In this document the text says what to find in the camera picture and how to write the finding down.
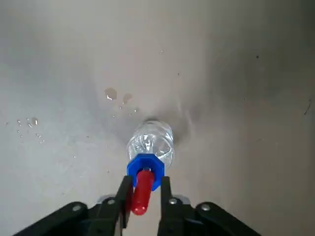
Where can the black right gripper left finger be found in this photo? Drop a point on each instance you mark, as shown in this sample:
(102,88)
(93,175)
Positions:
(108,216)

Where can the clear bottle with blue cap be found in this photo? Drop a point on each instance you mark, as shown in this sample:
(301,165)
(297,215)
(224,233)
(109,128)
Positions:
(152,140)

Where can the glass dropper with red bulb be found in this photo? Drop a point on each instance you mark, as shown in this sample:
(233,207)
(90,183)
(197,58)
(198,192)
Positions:
(142,196)

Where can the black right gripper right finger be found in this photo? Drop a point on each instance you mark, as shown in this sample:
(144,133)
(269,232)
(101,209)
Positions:
(177,218)

